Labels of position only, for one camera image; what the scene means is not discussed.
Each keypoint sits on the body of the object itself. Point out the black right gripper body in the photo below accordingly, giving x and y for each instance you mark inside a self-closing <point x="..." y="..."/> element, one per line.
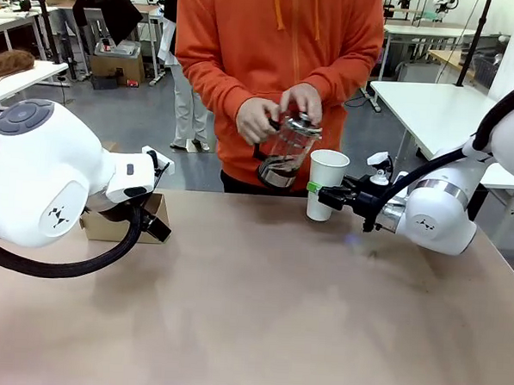
<point x="369" y="198"/>

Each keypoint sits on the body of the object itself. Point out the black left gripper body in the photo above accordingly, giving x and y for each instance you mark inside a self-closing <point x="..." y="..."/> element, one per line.
<point x="147" y="205"/>

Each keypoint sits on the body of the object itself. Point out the white paper cup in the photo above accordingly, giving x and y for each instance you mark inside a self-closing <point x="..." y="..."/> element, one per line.
<point x="327" y="170"/>

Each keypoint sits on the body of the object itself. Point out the brown cardboard cup carrier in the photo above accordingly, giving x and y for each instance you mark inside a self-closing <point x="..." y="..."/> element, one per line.
<point x="104" y="229"/>

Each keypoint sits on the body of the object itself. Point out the glass french press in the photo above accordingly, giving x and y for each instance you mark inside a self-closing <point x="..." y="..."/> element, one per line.
<point x="289" y="151"/>

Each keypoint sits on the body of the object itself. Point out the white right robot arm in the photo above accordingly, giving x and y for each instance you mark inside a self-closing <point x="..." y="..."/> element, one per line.
<point x="441" y="215"/>

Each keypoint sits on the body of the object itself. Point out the person's left forearm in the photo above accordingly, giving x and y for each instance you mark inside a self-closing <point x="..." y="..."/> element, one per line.
<point x="344" y="87"/>

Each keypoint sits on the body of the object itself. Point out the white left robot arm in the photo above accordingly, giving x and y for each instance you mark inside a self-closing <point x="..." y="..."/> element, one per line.
<point x="38" y="176"/>

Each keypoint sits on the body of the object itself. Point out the person's right forearm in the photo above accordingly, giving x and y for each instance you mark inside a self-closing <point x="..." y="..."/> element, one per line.
<point x="211" y="80"/>

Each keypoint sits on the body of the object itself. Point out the person's left hand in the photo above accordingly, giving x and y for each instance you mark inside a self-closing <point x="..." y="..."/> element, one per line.
<point x="303" y="98"/>

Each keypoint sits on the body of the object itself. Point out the person's right hand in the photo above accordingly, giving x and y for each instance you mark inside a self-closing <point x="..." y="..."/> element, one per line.
<point x="254" y="119"/>

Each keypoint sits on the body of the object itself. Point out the person in white trousers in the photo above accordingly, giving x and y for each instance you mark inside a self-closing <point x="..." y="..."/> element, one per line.
<point x="188" y="107"/>

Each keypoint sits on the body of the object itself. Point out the large white side table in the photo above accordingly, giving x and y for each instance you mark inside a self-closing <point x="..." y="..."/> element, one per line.
<point x="442" y="111"/>

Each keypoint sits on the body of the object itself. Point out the cardboard box on floor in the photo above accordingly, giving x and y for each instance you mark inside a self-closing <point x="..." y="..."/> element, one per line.
<point x="117" y="68"/>

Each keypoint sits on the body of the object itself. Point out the clear plastic container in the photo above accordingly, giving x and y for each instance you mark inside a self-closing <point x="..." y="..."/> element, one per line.
<point x="118" y="48"/>

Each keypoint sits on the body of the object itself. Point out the person in orange hoodie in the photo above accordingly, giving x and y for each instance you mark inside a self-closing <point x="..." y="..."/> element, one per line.
<point x="265" y="42"/>

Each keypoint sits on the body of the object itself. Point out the white background desk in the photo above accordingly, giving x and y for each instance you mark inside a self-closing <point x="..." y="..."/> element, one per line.
<point x="425" y="33"/>

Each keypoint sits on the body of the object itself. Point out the white workbench table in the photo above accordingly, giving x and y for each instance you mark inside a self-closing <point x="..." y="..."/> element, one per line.
<point x="17" y="83"/>

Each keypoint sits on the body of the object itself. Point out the black stand pole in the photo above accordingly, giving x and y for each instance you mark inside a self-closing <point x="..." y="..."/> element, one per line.
<point x="474" y="40"/>

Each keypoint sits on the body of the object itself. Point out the brown furry item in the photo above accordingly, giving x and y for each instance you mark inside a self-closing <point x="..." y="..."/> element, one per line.
<point x="9" y="64"/>

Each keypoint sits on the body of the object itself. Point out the black hanging cloth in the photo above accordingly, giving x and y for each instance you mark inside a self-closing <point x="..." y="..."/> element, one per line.
<point x="111" y="8"/>

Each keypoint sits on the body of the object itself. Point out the black tripod pole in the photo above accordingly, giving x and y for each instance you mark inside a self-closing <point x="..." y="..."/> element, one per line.
<point x="48" y="17"/>

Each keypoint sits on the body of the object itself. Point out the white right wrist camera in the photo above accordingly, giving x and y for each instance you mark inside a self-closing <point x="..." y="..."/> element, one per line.
<point x="379" y="162"/>

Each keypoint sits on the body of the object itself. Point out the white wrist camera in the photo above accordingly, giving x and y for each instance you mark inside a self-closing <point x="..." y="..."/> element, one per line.
<point x="157" y="157"/>
<point x="379" y="162"/>

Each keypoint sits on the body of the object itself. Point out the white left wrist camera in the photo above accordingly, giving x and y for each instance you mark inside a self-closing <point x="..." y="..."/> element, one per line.
<point x="157" y="157"/>

